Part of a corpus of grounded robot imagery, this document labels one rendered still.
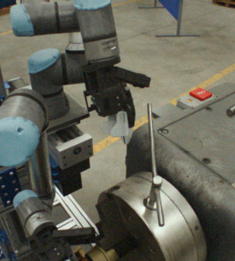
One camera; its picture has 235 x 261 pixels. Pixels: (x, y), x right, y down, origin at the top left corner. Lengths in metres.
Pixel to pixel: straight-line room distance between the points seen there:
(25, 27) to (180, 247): 0.61
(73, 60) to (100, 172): 1.61
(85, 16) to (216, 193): 0.50
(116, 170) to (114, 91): 1.95
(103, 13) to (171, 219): 0.47
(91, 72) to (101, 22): 0.11
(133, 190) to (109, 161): 1.90
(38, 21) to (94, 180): 1.91
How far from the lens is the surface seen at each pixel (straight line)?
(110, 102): 0.65
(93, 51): 0.63
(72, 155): 1.09
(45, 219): 0.86
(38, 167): 0.93
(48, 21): 0.72
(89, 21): 0.63
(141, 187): 0.75
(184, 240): 0.73
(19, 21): 0.72
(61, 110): 1.12
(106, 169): 2.57
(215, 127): 0.95
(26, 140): 0.66
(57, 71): 1.05
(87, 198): 2.36
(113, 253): 0.78
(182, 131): 0.91
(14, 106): 0.71
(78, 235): 0.82
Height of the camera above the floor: 1.79
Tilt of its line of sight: 37 degrees down
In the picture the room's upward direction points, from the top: straight up
